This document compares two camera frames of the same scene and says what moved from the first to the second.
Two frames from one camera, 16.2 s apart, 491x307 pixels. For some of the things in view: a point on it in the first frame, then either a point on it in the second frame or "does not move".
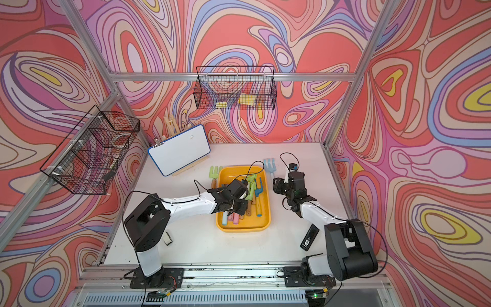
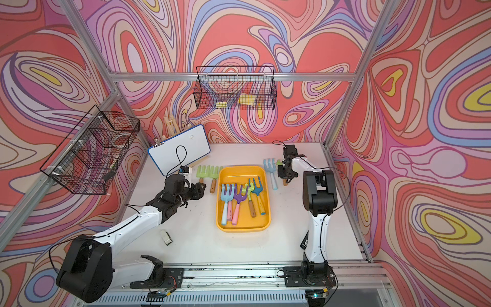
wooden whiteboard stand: x=177 y=173 does not move
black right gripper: x=278 y=185 -> x=283 y=176
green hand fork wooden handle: x=249 y=208 -> x=213 y=174
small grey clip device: x=167 y=238 does not move
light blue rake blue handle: x=268 y=167 does not move
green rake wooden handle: x=214 y=176 -> x=203 y=174
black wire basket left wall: x=87 y=160 does not move
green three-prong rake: x=252 y=185 -> x=280 y=163
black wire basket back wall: x=250 y=87 does not move
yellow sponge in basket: x=247 y=99 does not move
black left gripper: x=243 y=210 -> x=197 y=192
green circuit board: x=155 y=295 does not move
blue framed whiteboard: x=179 y=151 does not move
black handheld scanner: x=309 y=237 does not move
